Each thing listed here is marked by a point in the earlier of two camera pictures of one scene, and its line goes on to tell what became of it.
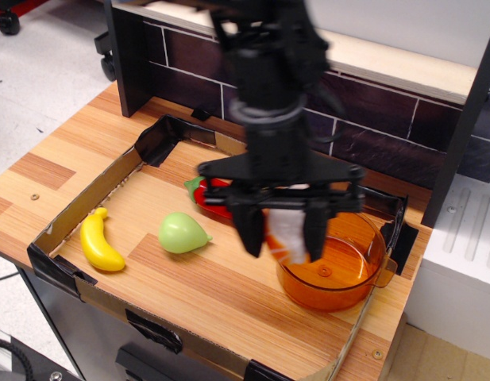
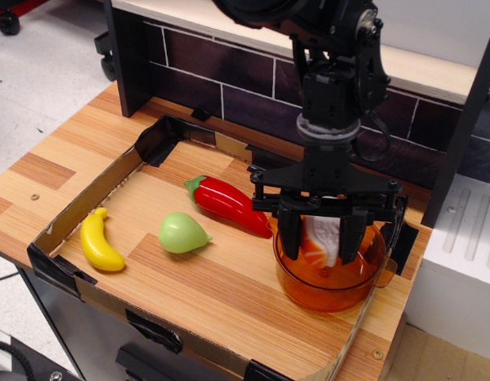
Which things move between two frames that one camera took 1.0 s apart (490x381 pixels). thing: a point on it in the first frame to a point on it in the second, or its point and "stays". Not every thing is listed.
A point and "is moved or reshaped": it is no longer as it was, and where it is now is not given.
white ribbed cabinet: (455, 295) stays
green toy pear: (179, 232) stays
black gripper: (279, 169) to (326, 182)
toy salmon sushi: (287, 228) is moved or reshaped
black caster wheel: (104, 45) stays
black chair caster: (9, 23) stays
